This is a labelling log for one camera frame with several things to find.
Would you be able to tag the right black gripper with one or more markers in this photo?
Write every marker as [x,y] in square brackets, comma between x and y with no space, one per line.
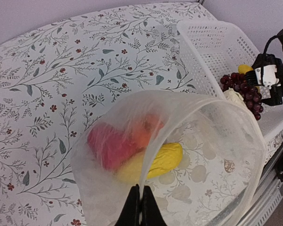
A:
[264,59]

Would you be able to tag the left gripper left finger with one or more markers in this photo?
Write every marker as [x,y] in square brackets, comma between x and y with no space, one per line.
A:
[130,214]

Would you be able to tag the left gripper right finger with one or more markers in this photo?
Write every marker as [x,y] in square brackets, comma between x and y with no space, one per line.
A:
[150,212]

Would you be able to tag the yellow lemon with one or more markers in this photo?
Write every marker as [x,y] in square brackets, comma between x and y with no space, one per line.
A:
[246,69]

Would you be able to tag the white plastic basket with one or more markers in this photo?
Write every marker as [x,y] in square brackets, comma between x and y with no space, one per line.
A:
[211,49]

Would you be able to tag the yellow corn cob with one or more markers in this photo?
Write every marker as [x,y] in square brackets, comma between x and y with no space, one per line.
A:
[168,158]

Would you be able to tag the red bell pepper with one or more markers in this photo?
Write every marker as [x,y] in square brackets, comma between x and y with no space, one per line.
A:
[110,147]

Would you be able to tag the clear zip top bag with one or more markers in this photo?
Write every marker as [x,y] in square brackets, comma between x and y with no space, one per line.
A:
[213,184]

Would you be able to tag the orange mini pumpkin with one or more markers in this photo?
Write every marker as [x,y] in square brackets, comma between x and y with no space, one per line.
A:
[145,129]

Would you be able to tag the purple grape bunch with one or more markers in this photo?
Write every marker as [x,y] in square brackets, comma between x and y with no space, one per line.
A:
[251,95]

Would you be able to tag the white cauliflower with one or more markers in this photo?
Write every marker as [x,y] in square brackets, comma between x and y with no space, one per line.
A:
[234,98]

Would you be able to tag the floral tablecloth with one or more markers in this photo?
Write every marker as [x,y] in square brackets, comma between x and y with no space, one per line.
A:
[58,80]

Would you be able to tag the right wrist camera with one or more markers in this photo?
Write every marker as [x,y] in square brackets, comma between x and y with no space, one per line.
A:
[263,76]

